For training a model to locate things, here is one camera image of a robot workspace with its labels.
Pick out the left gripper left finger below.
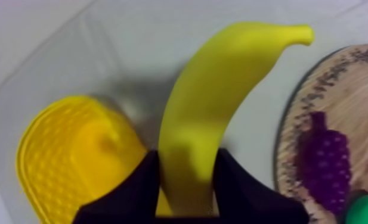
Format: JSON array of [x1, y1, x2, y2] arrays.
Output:
[[72, 150, 160, 224]]

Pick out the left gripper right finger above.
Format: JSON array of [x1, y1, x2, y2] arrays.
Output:
[[214, 148, 310, 224]]

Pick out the yellow toy banana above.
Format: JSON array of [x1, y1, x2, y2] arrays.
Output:
[[155, 21, 316, 218]]

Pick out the round wooden board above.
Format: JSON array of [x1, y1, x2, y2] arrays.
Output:
[[273, 43, 368, 224]]

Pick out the purple toy grapes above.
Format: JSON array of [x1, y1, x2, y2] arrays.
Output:
[[297, 111, 352, 215]]

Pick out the green toy pear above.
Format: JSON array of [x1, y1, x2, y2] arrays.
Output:
[[344, 194, 368, 224]]

